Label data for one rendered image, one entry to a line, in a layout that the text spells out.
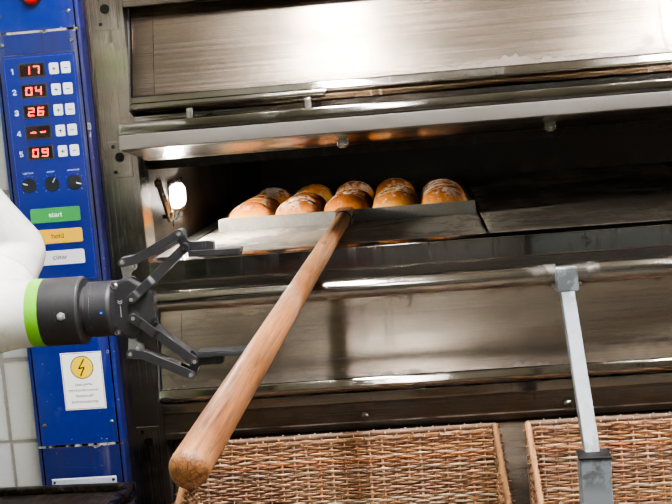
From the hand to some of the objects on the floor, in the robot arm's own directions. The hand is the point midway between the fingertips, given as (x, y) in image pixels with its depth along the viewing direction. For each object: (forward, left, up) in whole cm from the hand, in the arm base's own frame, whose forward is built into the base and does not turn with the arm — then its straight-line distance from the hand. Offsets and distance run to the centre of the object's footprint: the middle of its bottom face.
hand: (237, 300), depth 168 cm
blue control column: (-39, +149, -118) cm, 194 cm away
